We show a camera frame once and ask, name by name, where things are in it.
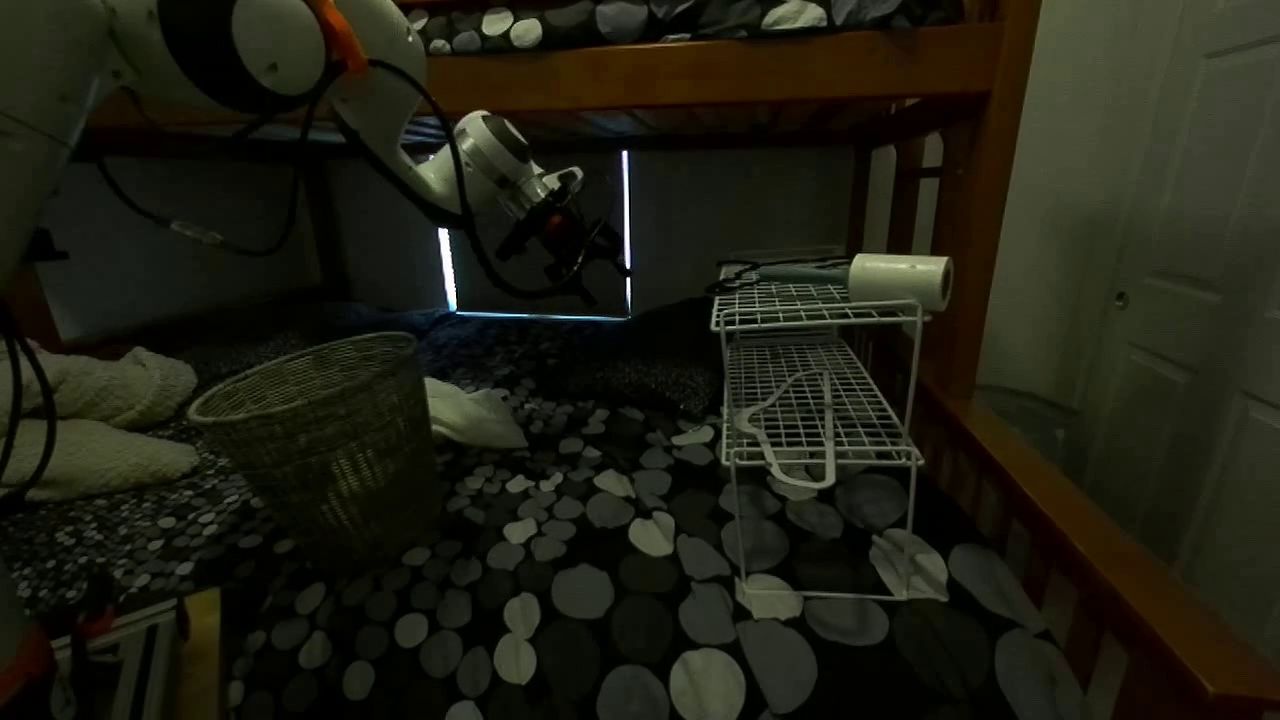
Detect black duvet with grey spots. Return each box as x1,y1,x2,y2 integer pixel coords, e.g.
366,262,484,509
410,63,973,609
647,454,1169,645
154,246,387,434
0,311,1114,720

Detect translucent round bin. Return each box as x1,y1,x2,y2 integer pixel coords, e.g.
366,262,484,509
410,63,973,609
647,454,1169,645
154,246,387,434
973,381,1087,483

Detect dark long-handled tool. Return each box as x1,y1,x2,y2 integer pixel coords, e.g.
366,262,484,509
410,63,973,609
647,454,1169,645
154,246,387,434
705,250,858,298

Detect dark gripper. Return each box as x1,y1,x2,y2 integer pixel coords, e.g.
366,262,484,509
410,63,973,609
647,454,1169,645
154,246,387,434
497,160,602,293

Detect white wire shelf rack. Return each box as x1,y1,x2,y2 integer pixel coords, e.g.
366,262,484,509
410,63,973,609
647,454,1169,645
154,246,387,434
705,250,937,609

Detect small white cloth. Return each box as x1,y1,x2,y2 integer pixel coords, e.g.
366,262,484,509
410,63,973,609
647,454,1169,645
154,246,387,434
419,373,537,454

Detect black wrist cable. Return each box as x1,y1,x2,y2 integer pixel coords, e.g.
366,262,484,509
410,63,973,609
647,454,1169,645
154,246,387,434
356,56,633,305

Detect white cord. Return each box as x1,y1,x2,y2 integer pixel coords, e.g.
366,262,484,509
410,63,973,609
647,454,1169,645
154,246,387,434
728,365,849,500

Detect white panelled door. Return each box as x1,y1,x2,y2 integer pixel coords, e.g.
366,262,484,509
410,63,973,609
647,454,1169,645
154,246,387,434
1072,0,1280,630

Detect wooden bunk bed frame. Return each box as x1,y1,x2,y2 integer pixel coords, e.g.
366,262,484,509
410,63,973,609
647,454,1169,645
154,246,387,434
0,0,1280,720

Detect white paper towel roll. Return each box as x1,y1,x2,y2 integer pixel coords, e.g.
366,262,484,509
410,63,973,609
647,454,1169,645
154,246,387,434
844,246,961,319

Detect woven wicker basket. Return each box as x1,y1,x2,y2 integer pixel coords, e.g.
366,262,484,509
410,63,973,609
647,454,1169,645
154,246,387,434
185,329,445,567

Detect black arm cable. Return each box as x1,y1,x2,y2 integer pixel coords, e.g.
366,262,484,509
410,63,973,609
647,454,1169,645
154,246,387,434
0,71,333,518

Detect spotted duvet on bunk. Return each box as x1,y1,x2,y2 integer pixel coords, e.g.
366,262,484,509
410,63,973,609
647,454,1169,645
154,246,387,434
396,0,973,60

